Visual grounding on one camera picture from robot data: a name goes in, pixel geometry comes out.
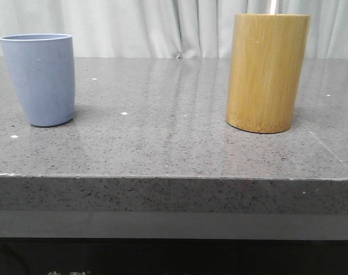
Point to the white curtain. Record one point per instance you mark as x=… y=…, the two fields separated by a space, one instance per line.
x=167 y=29

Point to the pink chopstick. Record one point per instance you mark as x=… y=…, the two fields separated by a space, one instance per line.
x=273 y=6

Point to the bamboo cylindrical holder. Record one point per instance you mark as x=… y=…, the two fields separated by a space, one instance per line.
x=266 y=62

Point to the dark cabinet under counter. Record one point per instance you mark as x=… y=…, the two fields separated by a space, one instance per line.
x=170 y=256

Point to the blue plastic cup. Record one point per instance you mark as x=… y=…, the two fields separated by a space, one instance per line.
x=41 y=67

